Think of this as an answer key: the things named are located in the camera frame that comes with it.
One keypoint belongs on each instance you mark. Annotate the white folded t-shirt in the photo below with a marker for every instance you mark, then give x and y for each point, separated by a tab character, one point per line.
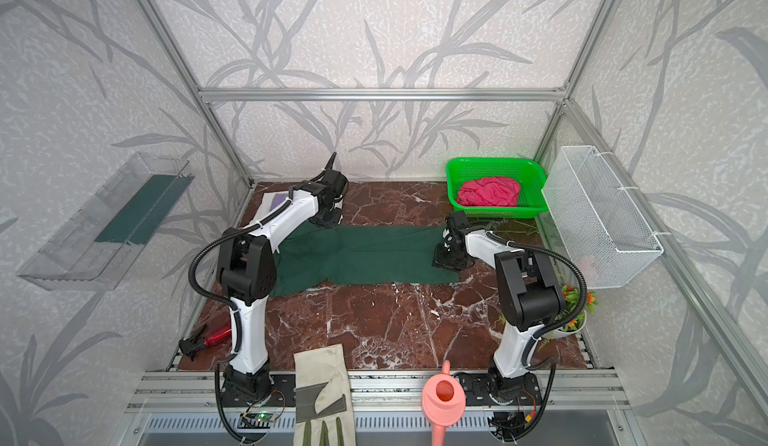
278	208

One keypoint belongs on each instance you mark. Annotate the dark green t-shirt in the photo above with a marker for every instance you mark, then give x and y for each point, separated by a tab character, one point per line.
351	255

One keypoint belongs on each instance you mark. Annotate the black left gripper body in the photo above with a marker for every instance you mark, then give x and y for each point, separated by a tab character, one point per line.
330	178

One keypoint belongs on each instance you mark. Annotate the pink watering can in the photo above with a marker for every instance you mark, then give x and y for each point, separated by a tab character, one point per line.
443	402

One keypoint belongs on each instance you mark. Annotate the pink crumpled t-shirt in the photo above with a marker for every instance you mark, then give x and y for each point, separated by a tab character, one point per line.
500	192

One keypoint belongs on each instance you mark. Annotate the clear plastic wall shelf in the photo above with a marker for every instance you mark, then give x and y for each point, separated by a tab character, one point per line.
94	250

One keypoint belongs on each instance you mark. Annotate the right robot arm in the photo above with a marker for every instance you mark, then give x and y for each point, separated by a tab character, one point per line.
512	375

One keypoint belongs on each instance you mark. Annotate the green plastic basket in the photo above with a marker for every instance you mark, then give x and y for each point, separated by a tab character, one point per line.
528	174

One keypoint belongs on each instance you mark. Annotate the red spray bottle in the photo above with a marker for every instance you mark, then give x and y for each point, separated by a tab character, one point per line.
202	338

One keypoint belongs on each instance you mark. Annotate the beige gardening glove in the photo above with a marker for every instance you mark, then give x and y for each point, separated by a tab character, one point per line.
324	412

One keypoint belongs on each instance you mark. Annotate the white wire mesh basket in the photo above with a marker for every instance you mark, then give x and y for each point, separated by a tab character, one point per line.
600	225

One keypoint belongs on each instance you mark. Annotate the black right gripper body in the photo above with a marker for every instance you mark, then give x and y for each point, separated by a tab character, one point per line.
449	253

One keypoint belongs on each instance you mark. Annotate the potted artificial flowers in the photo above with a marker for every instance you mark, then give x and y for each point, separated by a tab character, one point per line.
542	312

